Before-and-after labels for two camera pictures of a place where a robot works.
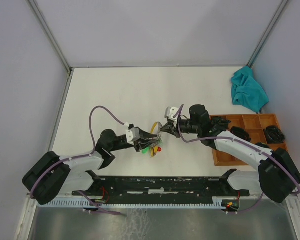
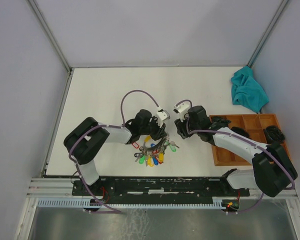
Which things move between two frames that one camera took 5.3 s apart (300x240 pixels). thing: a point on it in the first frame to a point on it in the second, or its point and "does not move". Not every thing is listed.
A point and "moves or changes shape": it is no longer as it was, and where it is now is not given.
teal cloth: (246, 91) does not move
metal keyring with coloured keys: (155, 146) moves or changes shape
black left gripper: (143, 143) to (160, 132)
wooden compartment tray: (263, 130) does not move
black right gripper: (169, 128) to (181, 130)
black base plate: (162, 186) does not move
